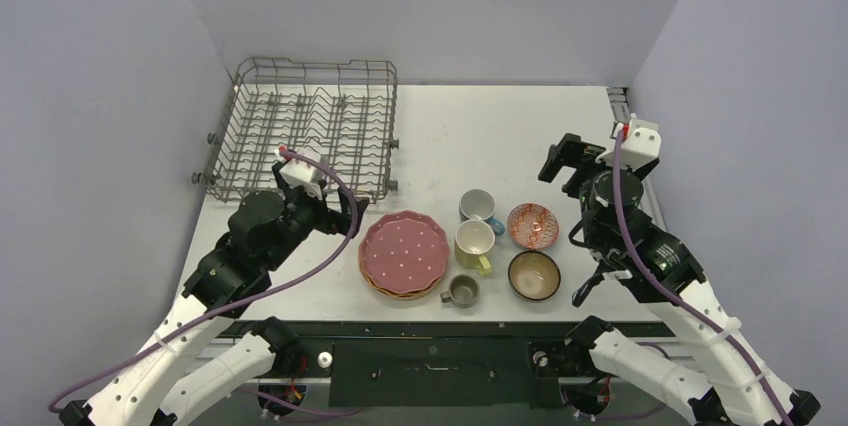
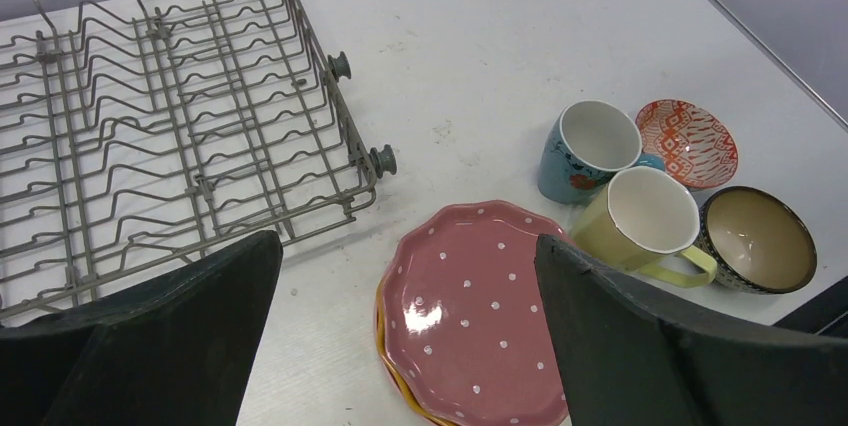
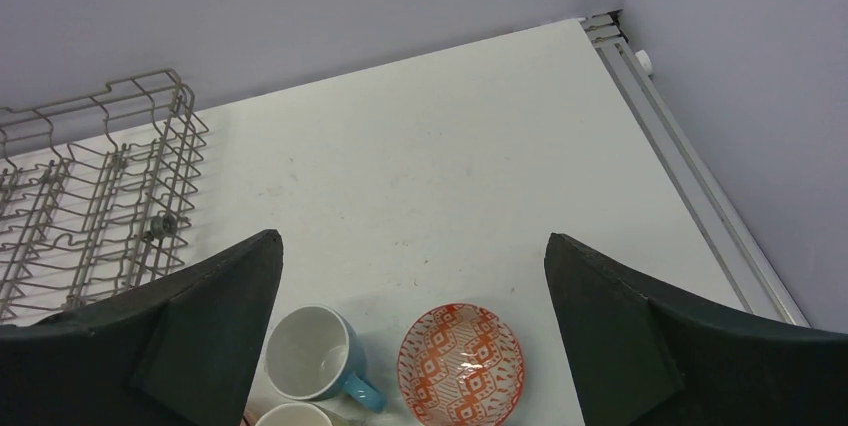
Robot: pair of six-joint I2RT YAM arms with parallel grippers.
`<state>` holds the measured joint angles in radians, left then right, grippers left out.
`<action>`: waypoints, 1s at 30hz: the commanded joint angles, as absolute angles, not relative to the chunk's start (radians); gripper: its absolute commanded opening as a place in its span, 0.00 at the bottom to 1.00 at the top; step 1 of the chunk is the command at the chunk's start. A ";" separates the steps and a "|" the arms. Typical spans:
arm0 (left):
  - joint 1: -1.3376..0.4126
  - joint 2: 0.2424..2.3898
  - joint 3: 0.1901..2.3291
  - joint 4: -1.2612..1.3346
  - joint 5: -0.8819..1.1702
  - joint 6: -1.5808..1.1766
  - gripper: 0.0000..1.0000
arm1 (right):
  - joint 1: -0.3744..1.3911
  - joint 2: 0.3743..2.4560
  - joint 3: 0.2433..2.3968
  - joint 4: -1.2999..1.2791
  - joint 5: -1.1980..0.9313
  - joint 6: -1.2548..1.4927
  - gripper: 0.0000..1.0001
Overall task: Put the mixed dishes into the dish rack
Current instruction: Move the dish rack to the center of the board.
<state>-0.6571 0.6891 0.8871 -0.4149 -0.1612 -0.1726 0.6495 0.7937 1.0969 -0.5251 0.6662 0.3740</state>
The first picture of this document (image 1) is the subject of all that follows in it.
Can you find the yellow plate under pink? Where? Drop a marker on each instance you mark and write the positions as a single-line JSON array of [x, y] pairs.
[[405, 296]]

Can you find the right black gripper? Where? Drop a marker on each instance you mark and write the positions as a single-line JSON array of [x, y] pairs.
[[581, 167]]

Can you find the pink polka dot plate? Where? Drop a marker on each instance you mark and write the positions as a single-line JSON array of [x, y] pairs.
[[404, 251]]

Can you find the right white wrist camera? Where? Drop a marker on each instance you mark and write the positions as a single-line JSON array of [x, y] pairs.
[[640, 146]]

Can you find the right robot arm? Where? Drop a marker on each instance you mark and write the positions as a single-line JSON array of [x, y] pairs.
[[729, 383]]

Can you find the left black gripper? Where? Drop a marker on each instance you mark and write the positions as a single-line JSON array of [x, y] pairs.
[[331, 220]]

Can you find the blue handled white mug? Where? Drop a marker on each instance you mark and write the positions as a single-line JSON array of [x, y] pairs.
[[478, 204]]

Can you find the yellow green mug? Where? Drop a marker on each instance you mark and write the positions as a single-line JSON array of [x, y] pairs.
[[473, 240]]

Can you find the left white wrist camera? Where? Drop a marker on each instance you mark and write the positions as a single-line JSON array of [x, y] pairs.
[[295, 172]]

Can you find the grey wire dish rack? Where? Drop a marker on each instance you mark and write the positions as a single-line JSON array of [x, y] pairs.
[[341, 112]]

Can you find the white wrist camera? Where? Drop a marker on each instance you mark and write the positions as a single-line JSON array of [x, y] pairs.
[[295, 172], [640, 146]]

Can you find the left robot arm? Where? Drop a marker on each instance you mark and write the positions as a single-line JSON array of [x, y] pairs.
[[154, 387]]

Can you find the small grey cup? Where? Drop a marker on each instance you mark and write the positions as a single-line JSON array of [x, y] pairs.
[[463, 292]]

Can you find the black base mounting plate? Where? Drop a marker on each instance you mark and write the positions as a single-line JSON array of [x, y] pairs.
[[373, 364]]

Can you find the orange patterned small bowl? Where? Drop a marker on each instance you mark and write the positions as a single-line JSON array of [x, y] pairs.
[[532, 226]]

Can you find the dark brown glazed bowl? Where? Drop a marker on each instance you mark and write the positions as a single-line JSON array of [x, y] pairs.
[[534, 276]]

